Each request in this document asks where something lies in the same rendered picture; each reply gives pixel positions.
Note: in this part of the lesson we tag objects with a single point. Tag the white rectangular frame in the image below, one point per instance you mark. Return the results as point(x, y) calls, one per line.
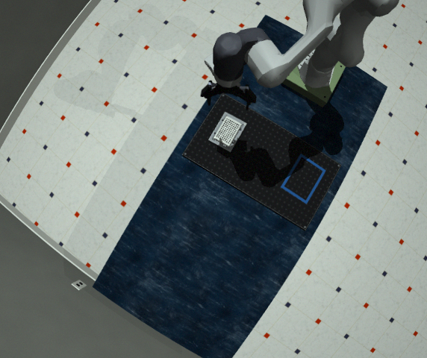
point(236, 137)

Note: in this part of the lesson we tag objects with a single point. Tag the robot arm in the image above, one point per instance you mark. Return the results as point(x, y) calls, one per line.
point(253, 47)

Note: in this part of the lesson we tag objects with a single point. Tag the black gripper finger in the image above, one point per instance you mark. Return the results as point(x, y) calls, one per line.
point(246, 95)
point(209, 91)

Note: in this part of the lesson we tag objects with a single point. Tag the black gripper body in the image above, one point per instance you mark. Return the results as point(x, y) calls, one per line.
point(228, 90)

